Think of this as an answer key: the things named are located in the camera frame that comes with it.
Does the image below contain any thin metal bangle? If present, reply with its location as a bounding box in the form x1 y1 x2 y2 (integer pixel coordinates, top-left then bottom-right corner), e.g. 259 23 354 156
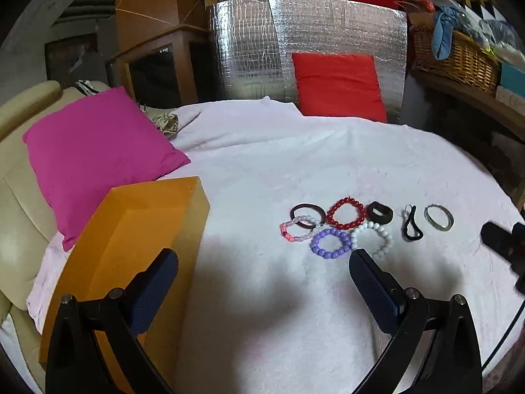
424 204 455 232

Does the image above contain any purple bead bracelet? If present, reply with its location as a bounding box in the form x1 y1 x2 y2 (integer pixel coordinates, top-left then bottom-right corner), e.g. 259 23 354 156
309 227 353 261

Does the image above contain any white bead bracelet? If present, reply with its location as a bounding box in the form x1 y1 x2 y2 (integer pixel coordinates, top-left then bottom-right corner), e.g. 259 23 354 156
349 220 393 262

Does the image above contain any black scrunchie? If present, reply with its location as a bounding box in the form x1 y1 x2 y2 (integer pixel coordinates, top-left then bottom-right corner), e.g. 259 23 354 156
366 201 393 225

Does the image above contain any red bead bracelet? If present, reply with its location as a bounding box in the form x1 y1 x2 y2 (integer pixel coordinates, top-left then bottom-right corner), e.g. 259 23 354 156
325 196 368 231

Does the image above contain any dark brown hair tie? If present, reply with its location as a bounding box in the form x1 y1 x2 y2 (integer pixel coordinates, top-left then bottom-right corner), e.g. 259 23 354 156
289 202 327 230

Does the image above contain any pink clear bead bracelet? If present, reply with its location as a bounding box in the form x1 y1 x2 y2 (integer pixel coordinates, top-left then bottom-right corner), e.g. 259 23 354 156
279 214 323 244

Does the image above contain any wooden shelf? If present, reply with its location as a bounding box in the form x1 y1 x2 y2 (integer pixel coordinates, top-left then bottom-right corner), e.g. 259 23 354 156
411 68 524 142

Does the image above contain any orange cardboard tray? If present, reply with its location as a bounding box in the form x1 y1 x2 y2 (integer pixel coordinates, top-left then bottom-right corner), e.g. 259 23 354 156
39 177 210 388

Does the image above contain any cream leather armchair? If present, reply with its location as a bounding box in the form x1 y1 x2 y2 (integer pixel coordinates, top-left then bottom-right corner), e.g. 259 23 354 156
0 79 112 394

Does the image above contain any teal box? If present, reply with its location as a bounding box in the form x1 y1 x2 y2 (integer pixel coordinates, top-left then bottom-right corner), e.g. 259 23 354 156
500 62 525 98

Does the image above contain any pale pink blanket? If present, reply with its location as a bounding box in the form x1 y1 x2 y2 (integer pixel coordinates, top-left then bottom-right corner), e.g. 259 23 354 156
26 98 524 393

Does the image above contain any wicker basket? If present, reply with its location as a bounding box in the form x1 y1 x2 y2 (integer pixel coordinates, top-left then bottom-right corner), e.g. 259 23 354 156
409 26 501 95

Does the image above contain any magenta cushion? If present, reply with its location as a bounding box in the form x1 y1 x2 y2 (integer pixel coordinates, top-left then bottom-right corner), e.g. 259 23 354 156
22 87 190 250

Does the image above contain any blue cloth in basket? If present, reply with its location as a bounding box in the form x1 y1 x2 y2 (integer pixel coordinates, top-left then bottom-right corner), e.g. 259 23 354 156
431 5 457 60

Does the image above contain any small red cushion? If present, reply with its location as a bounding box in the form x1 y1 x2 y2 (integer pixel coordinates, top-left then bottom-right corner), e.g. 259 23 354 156
292 53 387 123

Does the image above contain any patterned fabric piece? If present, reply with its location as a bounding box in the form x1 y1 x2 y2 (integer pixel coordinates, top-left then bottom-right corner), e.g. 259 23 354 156
139 105 179 137

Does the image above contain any wooden cabinet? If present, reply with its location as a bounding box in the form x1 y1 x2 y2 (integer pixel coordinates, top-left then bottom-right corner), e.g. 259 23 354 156
111 24 218 109

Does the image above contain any silver foil insulation panel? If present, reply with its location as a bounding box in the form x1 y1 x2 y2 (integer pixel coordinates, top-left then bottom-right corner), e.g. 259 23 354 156
209 0 408 122

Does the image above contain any brown wooden pillar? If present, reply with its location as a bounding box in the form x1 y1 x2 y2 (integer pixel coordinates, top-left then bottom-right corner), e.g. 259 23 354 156
116 0 206 52

